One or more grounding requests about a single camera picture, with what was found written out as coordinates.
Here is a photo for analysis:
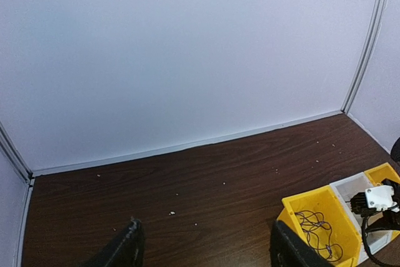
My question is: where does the right aluminium corner post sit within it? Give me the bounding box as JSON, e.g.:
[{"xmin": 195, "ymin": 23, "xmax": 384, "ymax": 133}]
[{"xmin": 341, "ymin": 0, "xmax": 388, "ymax": 115}]

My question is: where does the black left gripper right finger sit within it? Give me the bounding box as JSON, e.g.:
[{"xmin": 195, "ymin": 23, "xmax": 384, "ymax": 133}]
[{"xmin": 270, "ymin": 220, "xmax": 333, "ymax": 267}]

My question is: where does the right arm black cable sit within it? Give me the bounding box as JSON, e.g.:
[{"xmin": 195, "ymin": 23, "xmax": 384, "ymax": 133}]
[{"xmin": 359, "ymin": 210, "xmax": 391, "ymax": 267}]

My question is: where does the yellow bin left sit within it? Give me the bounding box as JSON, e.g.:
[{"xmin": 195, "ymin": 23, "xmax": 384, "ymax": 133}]
[{"xmin": 278, "ymin": 185, "xmax": 361, "ymax": 266}]

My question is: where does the white plastic bin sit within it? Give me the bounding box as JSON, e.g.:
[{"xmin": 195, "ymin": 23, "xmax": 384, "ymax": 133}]
[{"xmin": 329, "ymin": 171, "xmax": 400, "ymax": 264}]

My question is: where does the yellow bin right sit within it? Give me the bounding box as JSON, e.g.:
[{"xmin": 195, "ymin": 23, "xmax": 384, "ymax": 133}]
[{"xmin": 364, "ymin": 163, "xmax": 400, "ymax": 186}]

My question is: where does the left aluminium corner post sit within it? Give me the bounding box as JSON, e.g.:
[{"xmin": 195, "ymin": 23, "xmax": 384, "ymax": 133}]
[{"xmin": 1, "ymin": 124, "xmax": 34, "ymax": 186}]

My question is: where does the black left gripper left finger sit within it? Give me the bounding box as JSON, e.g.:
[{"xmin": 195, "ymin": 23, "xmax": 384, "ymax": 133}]
[{"xmin": 81, "ymin": 218, "xmax": 144, "ymax": 267}]

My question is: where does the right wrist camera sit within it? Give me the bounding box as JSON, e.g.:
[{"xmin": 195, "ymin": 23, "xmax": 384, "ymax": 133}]
[{"xmin": 348, "ymin": 183, "xmax": 387, "ymax": 217}]

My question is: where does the yellow bin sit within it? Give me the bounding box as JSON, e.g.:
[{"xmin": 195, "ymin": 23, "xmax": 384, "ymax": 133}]
[
  {"xmin": 364, "ymin": 163, "xmax": 400, "ymax": 186},
  {"xmin": 278, "ymin": 185, "xmax": 361, "ymax": 266}
]

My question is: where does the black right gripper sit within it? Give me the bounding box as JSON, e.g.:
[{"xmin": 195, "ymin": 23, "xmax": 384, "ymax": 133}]
[{"xmin": 381, "ymin": 182, "xmax": 399, "ymax": 228}]

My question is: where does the aluminium corner post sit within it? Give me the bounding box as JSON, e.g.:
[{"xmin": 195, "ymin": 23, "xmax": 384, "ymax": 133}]
[
  {"xmin": 341, "ymin": 0, "xmax": 388, "ymax": 115},
  {"xmin": 1, "ymin": 124, "xmax": 34, "ymax": 186}
]

